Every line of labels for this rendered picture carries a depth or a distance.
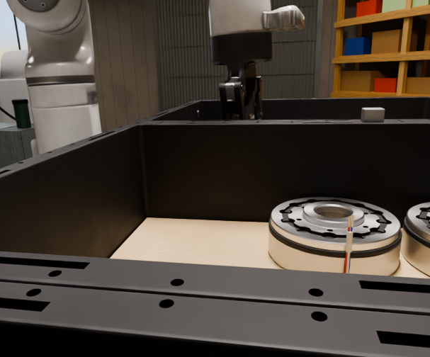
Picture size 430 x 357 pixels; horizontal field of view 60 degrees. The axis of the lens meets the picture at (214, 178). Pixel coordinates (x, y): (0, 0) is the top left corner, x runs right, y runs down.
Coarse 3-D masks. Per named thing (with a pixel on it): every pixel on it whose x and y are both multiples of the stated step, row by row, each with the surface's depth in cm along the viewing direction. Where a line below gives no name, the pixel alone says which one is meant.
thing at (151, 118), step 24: (144, 120) 41; (168, 120) 40; (192, 120) 39; (216, 120) 39; (240, 120) 38; (264, 120) 38; (288, 120) 37; (312, 120) 37; (336, 120) 36; (360, 120) 36; (384, 120) 35; (408, 120) 35
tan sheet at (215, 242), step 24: (144, 240) 35; (168, 240) 35; (192, 240) 35; (216, 240) 34; (240, 240) 34; (264, 240) 34; (216, 264) 30; (240, 264) 30; (264, 264) 30; (408, 264) 29
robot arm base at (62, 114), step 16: (32, 96) 51; (48, 96) 50; (64, 96) 50; (80, 96) 52; (96, 96) 55; (32, 112) 52; (48, 112) 51; (64, 112) 51; (80, 112) 52; (96, 112) 55; (48, 128) 51; (64, 128) 51; (80, 128) 52; (96, 128) 55; (32, 144) 54; (48, 144) 52; (64, 144) 52
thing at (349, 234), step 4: (352, 216) 25; (352, 220) 25; (352, 224) 25; (348, 228) 25; (352, 228) 25; (348, 232) 25; (352, 232) 25; (348, 236) 25; (352, 236) 25; (348, 240) 25; (352, 240) 25; (348, 244) 25; (348, 248) 25; (348, 252) 26; (348, 256) 26; (348, 260) 26; (348, 264) 26; (348, 268) 26; (344, 272) 26; (348, 272) 26
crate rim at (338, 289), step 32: (128, 128) 36; (160, 128) 38; (192, 128) 37; (224, 128) 36; (256, 128) 36; (288, 128) 35; (320, 128) 35; (352, 128) 34; (384, 128) 34; (416, 128) 33; (32, 160) 23; (64, 160) 25; (0, 256) 11; (32, 256) 11; (64, 256) 11; (96, 288) 9; (128, 288) 9; (160, 288) 9; (192, 288) 9; (224, 288) 9; (256, 288) 9; (288, 288) 9; (320, 288) 9; (352, 288) 9; (384, 288) 9; (416, 288) 9
